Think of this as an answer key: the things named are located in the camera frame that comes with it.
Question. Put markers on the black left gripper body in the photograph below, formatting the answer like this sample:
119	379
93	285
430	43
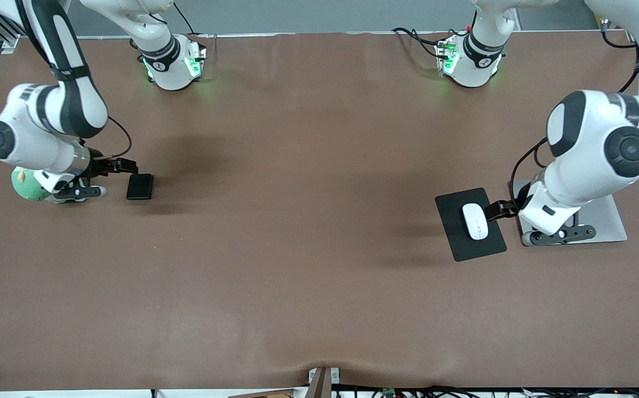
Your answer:
520	200

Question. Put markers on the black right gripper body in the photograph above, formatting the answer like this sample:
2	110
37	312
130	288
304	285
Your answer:
97	167

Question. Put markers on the white computer mouse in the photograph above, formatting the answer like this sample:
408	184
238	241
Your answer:
474	221

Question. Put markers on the black phone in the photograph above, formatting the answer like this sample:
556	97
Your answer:
140	187

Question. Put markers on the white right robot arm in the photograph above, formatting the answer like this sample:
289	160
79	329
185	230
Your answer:
32	143

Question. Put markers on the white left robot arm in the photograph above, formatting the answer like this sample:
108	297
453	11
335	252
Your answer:
590	166

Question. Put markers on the black mouse pad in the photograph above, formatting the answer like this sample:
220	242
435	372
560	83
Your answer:
457	237

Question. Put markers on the green plush dinosaur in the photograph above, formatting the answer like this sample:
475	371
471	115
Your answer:
26	188

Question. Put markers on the silver laptop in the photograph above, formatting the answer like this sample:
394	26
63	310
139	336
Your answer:
607	221

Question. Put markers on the metal table clamp mount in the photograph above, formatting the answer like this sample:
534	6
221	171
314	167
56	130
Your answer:
319	384

